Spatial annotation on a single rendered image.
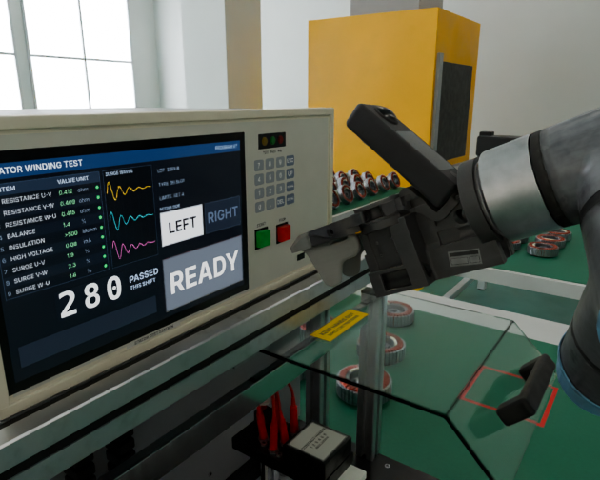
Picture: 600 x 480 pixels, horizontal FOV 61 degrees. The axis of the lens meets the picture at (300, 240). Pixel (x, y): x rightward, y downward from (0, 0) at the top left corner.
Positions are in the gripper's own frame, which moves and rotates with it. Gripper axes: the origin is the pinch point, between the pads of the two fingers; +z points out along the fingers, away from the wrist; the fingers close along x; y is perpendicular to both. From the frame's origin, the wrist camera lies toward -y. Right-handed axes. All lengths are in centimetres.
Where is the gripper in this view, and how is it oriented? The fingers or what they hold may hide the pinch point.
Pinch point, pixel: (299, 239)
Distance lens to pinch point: 53.2
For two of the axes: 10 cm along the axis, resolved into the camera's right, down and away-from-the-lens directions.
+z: -7.4, 2.7, 6.2
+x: 5.8, -2.2, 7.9
